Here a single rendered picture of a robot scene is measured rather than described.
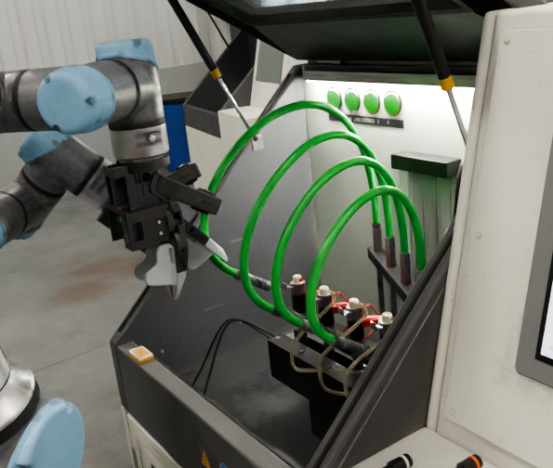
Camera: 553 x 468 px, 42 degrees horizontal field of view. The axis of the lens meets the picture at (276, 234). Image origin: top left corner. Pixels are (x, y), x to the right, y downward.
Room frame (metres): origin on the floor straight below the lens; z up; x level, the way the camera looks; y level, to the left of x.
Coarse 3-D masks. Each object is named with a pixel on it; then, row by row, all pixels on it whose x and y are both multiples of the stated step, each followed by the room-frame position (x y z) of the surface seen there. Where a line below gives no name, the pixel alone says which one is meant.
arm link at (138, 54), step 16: (96, 48) 0.94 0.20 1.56; (112, 48) 0.92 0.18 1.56; (128, 48) 0.92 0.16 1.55; (144, 48) 0.93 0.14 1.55; (128, 64) 0.91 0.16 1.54; (144, 64) 0.93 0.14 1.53; (144, 80) 0.91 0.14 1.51; (144, 96) 0.91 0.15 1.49; (160, 96) 0.95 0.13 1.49; (144, 112) 0.92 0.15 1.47; (160, 112) 0.94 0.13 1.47; (112, 128) 0.93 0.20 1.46; (128, 128) 0.92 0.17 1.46
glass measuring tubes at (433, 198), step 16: (400, 160) 1.32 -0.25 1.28; (416, 160) 1.29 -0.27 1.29; (432, 160) 1.26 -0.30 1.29; (448, 160) 1.24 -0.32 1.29; (400, 176) 1.33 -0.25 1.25; (416, 176) 1.30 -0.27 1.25; (432, 176) 1.27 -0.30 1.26; (448, 176) 1.23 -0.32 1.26; (416, 192) 1.30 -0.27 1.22; (432, 192) 1.27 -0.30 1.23; (448, 192) 1.24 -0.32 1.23; (416, 208) 1.30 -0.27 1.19; (432, 208) 1.27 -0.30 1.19; (448, 208) 1.24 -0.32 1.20; (432, 224) 1.27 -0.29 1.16; (448, 224) 1.24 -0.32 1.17; (432, 240) 1.27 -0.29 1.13
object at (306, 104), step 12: (288, 108) 1.22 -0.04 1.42; (300, 108) 1.24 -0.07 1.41; (312, 108) 1.25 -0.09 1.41; (324, 108) 1.26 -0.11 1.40; (264, 120) 1.20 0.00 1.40; (348, 120) 1.29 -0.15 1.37; (252, 132) 1.18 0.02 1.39; (240, 144) 1.17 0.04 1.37; (228, 156) 1.16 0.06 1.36; (372, 168) 1.32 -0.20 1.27; (216, 180) 1.14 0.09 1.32; (372, 180) 1.32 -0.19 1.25; (372, 204) 1.32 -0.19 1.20; (204, 216) 1.12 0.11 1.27; (204, 228) 1.12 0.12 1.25; (216, 264) 1.13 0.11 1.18
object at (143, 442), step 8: (128, 416) 1.34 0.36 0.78; (136, 424) 1.31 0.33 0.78; (136, 432) 1.32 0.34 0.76; (144, 432) 1.27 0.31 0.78; (136, 440) 1.32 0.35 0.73; (144, 440) 1.28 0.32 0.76; (152, 440) 1.24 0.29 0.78; (136, 448) 1.33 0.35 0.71; (144, 448) 1.29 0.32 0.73; (152, 448) 1.24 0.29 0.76; (160, 448) 1.21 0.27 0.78; (136, 456) 1.34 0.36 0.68; (144, 456) 1.30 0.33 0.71; (152, 456) 1.25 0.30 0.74; (160, 456) 1.22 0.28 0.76; (168, 456) 1.18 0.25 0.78; (136, 464) 1.34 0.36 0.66; (144, 464) 1.30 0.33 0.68; (152, 464) 1.26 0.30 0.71; (160, 464) 1.22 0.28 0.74; (168, 464) 1.18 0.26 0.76; (176, 464) 1.15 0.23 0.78
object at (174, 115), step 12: (168, 96) 7.57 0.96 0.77; (180, 96) 7.44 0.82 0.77; (168, 108) 7.26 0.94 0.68; (180, 108) 7.24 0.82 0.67; (168, 120) 7.28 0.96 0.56; (180, 120) 7.25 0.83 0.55; (168, 132) 7.30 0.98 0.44; (180, 132) 7.26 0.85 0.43; (180, 144) 7.27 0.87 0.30; (180, 156) 7.28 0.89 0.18; (168, 168) 7.42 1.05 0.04
